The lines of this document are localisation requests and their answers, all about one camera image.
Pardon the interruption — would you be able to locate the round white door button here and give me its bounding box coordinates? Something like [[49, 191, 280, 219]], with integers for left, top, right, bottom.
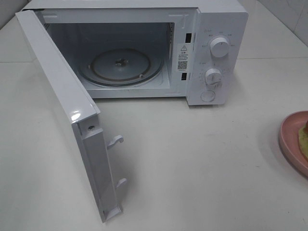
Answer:
[[200, 90, 215, 102]]

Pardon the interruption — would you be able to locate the white timer knob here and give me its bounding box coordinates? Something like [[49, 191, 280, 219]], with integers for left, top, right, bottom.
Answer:
[[205, 68, 223, 85]]

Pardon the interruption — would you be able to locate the white microwave door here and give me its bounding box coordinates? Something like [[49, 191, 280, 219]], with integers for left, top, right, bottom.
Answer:
[[16, 10, 127, 221]]

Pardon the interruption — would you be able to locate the pink plate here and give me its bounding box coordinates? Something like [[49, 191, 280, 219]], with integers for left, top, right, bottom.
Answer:
[[279, 111, 308, 178]]

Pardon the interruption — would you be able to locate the sandwich with cheese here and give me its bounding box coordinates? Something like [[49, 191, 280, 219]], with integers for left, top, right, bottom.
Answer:
[[298, 122, 308, 158]]

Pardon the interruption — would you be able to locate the glass turntable tray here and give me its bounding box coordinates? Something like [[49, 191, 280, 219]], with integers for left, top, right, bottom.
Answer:
[[79, 48, 164, 87]]

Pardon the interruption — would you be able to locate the white warning label sticker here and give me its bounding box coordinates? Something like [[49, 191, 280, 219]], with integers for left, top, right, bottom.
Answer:
[[176, 43, 191, 71]]

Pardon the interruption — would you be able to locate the white microwave oven body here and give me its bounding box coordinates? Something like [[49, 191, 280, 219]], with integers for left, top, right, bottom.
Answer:
[[21, 0, 248, 105]]

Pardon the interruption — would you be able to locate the upper white control knob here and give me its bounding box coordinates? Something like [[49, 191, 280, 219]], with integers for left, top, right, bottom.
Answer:
[[209, 35, 230, 58]]

